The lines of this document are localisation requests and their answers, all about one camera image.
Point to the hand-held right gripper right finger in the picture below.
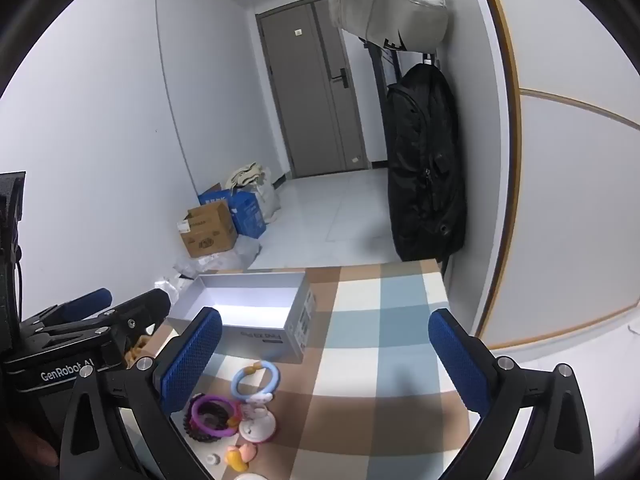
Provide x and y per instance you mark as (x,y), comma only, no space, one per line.
(455,360)

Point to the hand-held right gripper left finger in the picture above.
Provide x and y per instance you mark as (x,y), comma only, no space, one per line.
(192,360)

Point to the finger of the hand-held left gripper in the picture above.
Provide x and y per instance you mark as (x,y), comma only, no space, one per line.
(90,300)
(142,310)

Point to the grey cardboard box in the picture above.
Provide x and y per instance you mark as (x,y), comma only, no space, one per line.
(250,290)

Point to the white round badge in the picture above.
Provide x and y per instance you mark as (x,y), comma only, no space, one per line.
(257,430)

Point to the small clear white trinket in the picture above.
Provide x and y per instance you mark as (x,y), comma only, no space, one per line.
(214,458)

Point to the pink pig charm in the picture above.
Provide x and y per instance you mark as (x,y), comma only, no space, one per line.
(240,456)

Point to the small white round item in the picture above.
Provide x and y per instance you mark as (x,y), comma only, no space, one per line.
(256,476)

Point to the person's left hand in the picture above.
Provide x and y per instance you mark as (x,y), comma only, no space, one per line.
(27,447)

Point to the silver plastic mailer bag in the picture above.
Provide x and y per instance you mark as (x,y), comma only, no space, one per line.
(167,287)

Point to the checked tablecloth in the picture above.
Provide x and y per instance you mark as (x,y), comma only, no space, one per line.
(380,360)

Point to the grey plastic mailer bag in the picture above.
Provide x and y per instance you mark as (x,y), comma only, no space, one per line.
(215,260)

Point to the brown cardboard box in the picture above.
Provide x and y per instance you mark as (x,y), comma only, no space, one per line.
(207,232)

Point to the blue cardboard box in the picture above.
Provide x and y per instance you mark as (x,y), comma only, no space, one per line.
(247,215)

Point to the white woven sack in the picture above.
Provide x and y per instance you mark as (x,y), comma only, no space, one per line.
(265,200)

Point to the beige cloth bag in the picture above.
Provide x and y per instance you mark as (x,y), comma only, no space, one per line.
(245,175)

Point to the black backpack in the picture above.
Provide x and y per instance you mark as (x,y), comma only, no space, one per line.
(425,170)

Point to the grey door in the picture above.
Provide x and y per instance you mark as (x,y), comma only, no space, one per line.
(310,90)

